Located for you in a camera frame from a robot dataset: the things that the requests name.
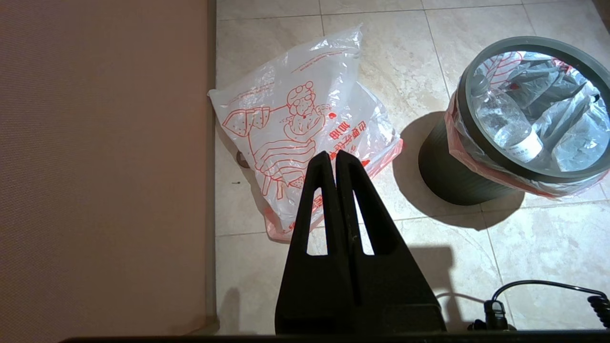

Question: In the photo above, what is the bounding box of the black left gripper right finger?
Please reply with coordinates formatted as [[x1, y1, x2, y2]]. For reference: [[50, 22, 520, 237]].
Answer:
[[335, 150, 447, 334]]

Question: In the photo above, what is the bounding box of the clear plastic water bottle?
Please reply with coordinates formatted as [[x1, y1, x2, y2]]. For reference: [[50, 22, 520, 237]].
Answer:
[[469, 76, 544, 163]]

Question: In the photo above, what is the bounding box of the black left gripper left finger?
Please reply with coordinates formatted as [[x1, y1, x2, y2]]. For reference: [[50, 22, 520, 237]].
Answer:
[[275, 151, 356, 334]]

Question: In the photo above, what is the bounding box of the white red-printed plastic bag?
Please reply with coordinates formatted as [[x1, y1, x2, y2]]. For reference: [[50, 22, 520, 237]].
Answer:
[[208, 26, 404, 241]]

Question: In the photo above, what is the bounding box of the spare white plastic bag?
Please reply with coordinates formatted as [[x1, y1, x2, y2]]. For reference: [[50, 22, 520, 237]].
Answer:
[[444, 50, 610, 199]]

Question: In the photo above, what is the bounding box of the grey plastic bin ring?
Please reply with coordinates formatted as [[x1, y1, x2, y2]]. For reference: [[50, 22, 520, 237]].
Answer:
[[456, 36, 610, 184]]

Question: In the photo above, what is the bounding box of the black round trash bin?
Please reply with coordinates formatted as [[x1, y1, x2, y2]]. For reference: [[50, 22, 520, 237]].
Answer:
[[418, 112, 530, 206]]

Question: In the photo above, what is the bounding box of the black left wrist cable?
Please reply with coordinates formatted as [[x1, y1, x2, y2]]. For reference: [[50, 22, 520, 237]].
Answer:
[[468, 280, 610, 332]]

